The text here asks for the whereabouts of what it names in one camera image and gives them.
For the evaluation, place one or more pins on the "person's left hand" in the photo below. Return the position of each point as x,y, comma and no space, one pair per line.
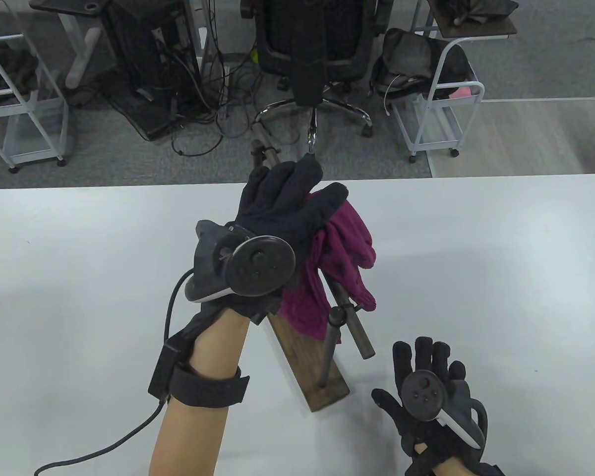
277,208

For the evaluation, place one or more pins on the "person's right hand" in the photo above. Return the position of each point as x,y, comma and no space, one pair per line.
404,362

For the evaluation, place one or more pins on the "magenta shorts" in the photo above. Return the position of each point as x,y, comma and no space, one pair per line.
347,238

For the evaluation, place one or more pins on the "wooden desktop rack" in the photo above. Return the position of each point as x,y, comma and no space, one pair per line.
307,367

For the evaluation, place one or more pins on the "person's right forearm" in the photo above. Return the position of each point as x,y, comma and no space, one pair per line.
448,470

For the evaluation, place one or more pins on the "white desktop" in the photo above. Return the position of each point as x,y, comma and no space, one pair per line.
476,272

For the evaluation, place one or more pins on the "black hanging garment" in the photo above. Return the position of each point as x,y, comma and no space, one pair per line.
307,59

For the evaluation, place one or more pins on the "black disc tracker controller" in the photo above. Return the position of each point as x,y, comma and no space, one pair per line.
421,396
258,267

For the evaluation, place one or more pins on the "black wrist band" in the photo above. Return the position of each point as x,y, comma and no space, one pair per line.
208,391
488,471

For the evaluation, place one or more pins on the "black office chair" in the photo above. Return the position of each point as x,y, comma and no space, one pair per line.
337,44

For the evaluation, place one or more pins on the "black bag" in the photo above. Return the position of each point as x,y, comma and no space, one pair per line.
411,54

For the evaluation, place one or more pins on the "black computer tower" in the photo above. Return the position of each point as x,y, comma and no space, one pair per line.
139,44

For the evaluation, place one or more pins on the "pink cloth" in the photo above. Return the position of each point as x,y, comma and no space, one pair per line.
463,92

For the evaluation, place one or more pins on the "dark desk with white leg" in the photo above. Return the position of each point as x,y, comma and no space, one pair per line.
84,54

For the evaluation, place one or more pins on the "brown side table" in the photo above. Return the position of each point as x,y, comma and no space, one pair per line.
476,30

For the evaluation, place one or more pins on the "pile of dark items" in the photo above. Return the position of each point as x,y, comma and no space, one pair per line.
476,7

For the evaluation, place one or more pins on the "dark cloth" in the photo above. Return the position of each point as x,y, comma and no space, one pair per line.
10,69

